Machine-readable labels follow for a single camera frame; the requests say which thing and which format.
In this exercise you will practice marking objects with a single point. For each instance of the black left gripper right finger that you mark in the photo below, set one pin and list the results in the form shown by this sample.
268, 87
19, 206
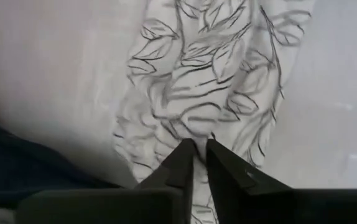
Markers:
275, 207

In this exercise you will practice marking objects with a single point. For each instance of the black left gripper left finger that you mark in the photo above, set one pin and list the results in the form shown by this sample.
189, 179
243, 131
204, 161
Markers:
119, 207

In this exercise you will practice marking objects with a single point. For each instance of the blue denim jeans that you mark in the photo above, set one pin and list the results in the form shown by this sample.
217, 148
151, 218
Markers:
26, 168

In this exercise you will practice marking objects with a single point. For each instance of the white grey patterned garment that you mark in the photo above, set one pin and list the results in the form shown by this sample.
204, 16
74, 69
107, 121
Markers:
203, 77

